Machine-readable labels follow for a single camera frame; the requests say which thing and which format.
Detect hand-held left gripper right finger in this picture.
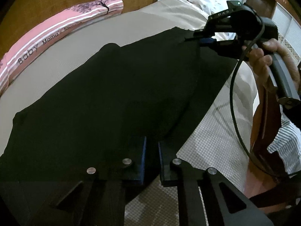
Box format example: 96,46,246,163
158,141,274,226

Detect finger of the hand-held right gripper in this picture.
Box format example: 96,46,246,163
185,37,240,57
193,20,236,38

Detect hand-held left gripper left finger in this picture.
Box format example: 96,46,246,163
30,135,148,226

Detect black pants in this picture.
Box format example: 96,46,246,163
0,27,238,226

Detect person's right hand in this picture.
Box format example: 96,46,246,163
242,38,301,90

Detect person's striped shirt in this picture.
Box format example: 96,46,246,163
267,112,301,175

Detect pink striped tree-print pillow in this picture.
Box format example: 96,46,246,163
5,0,124,85
0,59,10,96

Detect black cable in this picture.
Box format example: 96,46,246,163
229,16,301,178

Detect brown wooden bed frame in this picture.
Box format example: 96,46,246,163
245,85,297,215

